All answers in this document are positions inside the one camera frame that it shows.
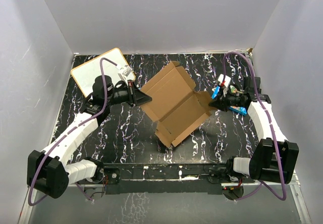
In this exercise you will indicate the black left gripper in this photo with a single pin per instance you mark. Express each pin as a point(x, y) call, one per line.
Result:
point(139, 97)

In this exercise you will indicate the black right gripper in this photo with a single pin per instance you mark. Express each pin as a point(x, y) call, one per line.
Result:
point(221, 103)

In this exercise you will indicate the brown cardboard paper box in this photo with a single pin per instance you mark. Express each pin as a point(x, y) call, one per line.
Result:
point(176, 107)

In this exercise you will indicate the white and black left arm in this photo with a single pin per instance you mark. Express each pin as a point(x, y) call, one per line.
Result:
point(48, 171)

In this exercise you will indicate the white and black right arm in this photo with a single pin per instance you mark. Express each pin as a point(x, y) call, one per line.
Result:
point(275, 157)

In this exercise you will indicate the blue treehouse book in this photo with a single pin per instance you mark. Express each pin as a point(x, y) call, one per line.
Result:
point(221, 91)

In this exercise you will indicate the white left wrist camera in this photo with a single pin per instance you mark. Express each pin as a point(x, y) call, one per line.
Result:
point(126, 73)

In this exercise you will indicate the white board with wooden frame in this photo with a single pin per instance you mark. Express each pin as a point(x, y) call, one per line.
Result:
point(85, 74)

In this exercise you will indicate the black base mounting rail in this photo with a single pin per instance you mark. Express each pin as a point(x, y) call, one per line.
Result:
point(210, 178)

